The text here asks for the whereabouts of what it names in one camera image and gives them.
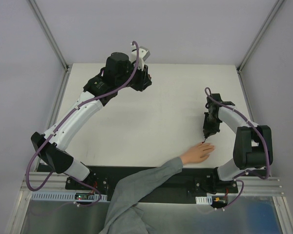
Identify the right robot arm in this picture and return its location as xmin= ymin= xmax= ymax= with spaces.
xmin=199 ymin=88 xmax=273 ymax=194

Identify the grey sleeved forearm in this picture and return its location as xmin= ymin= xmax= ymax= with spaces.
xmin=100 ymin=157 xmax=183 ymax=234

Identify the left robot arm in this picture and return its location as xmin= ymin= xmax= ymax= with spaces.
xmin=31 ymin=47 xmax=152 ymax=190

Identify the mannequin hand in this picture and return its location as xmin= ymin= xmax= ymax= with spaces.
xmin=180 ymin=142 xmax=215 ymax=165

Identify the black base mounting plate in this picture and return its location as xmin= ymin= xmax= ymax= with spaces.
xmin=65 ymin=166 xmax=238 ymax=204

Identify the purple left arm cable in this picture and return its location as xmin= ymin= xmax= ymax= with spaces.
xmin=25 ymin=40 xmax=140 ymax=208

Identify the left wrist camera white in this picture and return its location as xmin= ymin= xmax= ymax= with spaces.
xmin=129 ymin=44 xmax=150 ymax=70

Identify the aluminium frame post left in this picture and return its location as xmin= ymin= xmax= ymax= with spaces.
xmin=27 ymin=0 xmax=69 ymax=72

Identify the aluminium frame post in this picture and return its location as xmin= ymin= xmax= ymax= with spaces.
xmin=27 ymin=0 xmax=69 ymax=72
xmin=236 ymin=0 xmax=286 ymax=74

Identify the aluminium frame post right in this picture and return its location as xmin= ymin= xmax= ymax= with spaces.
xmin=236 ymin=0 xmax=286 ymax=74

